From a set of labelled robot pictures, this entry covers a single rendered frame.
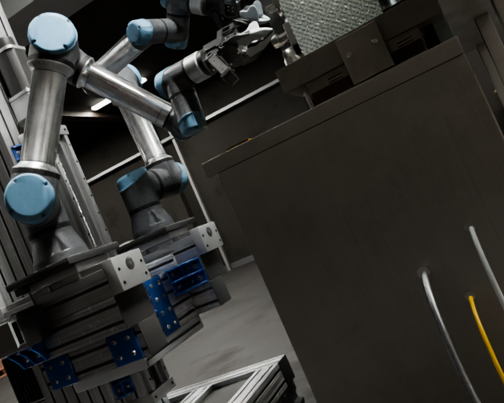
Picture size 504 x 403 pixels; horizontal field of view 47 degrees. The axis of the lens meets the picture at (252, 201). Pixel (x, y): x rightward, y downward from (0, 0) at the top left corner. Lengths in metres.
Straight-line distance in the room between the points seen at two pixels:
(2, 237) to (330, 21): 1.18
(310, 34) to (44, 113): 0.73
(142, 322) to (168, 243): 0.48
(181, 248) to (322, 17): 0.86
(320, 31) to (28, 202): 0.87
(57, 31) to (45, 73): 0.11
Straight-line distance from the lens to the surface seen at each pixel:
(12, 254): 1.94
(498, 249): 1.33
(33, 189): 1.47
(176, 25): 1.93
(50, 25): 1.59
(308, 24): 1.65
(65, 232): 1.61
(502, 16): 1.72
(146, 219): 1.99
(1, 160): 1.92
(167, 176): 2.09
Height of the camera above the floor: 0.71
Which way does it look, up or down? 2 degrees up
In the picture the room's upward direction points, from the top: 24 degrees counter-clockwise
